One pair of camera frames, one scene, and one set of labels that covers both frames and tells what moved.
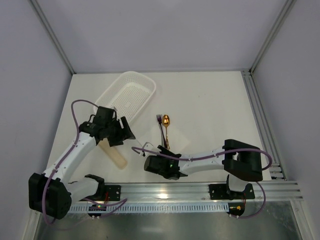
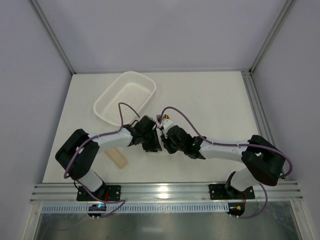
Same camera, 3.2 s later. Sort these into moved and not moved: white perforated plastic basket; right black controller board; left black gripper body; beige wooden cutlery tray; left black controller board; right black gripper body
Moved: right black gripper body; left black gripper body
Not moved: beige wooden cutlery tray; white perforated plastic basket; right black controller board; left black controller board
